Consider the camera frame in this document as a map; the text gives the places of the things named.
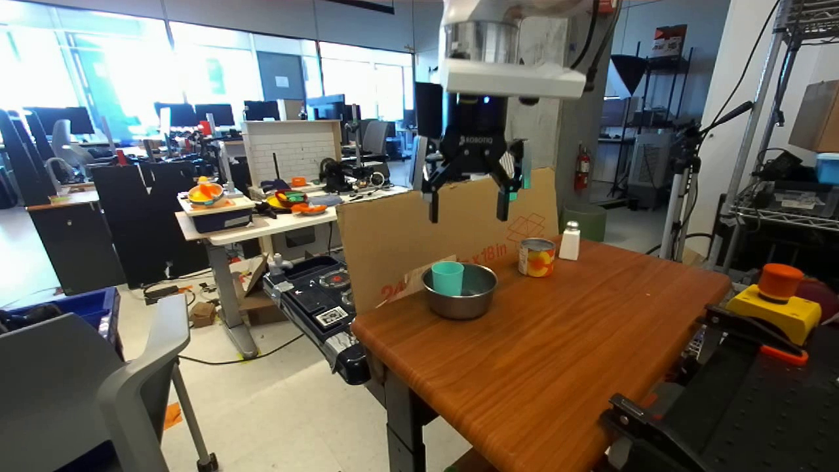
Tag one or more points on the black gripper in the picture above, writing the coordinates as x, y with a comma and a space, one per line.
481, 132

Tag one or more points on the teal plastic cup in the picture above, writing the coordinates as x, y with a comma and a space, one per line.
447, 278

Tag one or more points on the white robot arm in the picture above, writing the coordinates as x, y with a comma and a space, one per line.
506, 34

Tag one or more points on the silver metal bowl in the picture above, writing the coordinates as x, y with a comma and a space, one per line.
462, 305

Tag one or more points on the brown cardboard sheet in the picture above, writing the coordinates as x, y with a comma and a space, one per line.
395, 236

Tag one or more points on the fruit label food can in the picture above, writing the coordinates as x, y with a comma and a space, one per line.
538, 261

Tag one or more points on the small white bottle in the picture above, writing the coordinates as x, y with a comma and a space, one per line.
570, 241

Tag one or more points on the red fire extinguisher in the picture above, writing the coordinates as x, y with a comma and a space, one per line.
582, 172

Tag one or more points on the green box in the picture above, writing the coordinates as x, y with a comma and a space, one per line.
585, 227

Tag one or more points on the whiteboard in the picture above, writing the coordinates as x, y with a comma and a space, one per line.
292, 152

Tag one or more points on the black case with stickers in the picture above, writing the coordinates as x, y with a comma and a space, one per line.
316, 305

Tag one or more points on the white desk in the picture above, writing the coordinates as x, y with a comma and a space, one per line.
262, 228

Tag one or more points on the black tripod with boom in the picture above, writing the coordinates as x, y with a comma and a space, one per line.
679, 159

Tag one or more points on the black table leg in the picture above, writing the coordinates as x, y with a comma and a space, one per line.
408, 427

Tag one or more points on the tray of toy food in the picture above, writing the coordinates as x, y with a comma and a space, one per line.
212, 210

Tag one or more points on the black computer monitor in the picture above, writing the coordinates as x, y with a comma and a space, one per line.
215, 114
178, 115

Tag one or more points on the metal shelf rack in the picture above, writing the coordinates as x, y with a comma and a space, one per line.
788, 210

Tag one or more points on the black cabinet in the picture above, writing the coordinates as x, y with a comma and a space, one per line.
139, 227

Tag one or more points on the yellow emergency stop box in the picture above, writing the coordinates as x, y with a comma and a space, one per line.
776, 316

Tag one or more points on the cardboard box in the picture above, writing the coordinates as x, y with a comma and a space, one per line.
815, 118

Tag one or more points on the black perforated breadboard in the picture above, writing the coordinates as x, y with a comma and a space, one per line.
776, 421

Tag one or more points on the brown top desk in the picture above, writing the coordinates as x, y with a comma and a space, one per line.
73, 244

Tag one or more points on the blue plastic bin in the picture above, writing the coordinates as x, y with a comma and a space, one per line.
80, 305

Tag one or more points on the grey plastic chair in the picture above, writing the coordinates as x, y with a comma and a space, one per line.
53, 393

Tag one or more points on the white wrist mount plate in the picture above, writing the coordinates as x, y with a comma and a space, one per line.
515, 79

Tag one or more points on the red white wall sign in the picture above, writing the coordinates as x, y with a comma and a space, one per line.
670, 41

